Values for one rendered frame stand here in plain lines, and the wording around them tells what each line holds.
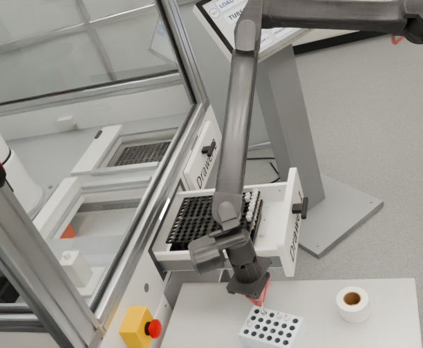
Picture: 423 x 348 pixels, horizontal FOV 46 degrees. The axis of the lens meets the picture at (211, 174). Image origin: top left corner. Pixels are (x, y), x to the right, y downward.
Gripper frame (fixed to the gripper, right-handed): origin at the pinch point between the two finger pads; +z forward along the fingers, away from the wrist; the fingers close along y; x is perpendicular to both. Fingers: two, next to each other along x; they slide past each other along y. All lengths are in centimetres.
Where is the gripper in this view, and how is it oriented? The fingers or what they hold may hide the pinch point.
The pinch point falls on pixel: (258, 301)
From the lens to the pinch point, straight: 114.3
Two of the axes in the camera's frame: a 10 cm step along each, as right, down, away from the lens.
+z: 2.9, 7.8, 5.5
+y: -4.6, 6.2, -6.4
